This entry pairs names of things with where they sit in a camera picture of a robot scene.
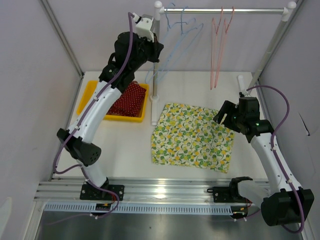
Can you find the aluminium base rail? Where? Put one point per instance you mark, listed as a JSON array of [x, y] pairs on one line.
[[222, 197]]

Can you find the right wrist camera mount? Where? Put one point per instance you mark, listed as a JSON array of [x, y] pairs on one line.
[[243, 94]]

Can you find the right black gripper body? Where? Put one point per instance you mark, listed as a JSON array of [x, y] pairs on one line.
[[233, 118]]

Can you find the silver clothes rack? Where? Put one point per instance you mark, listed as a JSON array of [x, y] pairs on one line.
[[160, 10]]

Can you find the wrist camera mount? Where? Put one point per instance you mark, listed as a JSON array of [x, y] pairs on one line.
[[144, 26], [243, 94]]

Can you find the pink wire hanger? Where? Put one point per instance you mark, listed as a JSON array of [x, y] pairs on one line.
[[223, 40], [214, 36]]

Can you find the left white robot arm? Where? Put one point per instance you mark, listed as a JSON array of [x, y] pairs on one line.
[[77, 138]]

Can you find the pink wire hanger left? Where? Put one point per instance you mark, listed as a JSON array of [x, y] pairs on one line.
[[214, 36]]

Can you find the pink wire hanger right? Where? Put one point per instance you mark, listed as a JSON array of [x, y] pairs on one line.
[[223, 40]]

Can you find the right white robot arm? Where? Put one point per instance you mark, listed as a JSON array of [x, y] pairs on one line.
[[286, 201]]

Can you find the red polka dot cloth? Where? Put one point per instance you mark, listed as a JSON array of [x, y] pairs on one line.
[[130, 102]]

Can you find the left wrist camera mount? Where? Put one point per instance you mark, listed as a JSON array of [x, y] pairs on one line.
[[144, 26]]

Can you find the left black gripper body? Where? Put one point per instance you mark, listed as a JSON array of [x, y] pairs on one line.
[[147, 52]]

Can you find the lemon print skirt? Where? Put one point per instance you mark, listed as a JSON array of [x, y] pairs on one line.
[[187, 136]]

